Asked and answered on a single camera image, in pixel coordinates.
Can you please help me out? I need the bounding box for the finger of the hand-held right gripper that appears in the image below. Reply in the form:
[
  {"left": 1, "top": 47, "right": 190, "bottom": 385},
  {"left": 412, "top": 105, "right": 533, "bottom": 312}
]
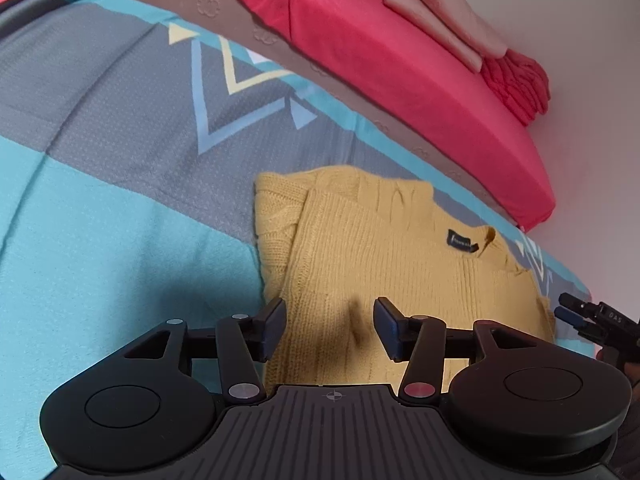
[
  {"left": 559, "top": 292, "right": 596, "bottom": 313},
  {"left": 554, "top": 307, "right": 603, "bottom": 341}
]

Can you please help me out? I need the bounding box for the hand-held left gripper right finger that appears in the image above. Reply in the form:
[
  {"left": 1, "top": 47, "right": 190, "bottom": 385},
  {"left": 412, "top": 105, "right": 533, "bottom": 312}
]
[{"left": 375, "top": 296, "right": 526, "bottom": 406}]

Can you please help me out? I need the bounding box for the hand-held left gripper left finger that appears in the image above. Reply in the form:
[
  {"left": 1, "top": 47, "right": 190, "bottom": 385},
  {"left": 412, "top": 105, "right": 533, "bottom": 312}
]
[{"left": 122, "top": 297, "right": 287, "bottom": 406}]

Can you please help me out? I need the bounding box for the yellow cable-knit cardigan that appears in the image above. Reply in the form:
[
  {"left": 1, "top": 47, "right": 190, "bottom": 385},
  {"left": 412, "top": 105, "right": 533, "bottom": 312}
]
[{"left": 254, "top": 166, "right": 557, "bottom": 386}]

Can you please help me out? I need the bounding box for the blue grey patterned blanket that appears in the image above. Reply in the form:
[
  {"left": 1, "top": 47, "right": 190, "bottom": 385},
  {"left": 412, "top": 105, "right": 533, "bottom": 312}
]
[{"left": 0, "top": 0, "right": 593, "bottom": 480}]

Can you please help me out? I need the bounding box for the red folded blanket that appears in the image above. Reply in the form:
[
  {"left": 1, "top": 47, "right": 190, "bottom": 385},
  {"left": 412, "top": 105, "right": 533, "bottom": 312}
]
[{"left": 480, "top": 50, "right": 551, "bottom": 127}]

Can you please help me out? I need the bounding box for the folded pink cloth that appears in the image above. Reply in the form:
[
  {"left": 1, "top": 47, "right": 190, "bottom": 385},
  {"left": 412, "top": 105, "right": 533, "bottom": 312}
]
[{"left": 382, "top": 0, "right": 508, "bottom": 73}]

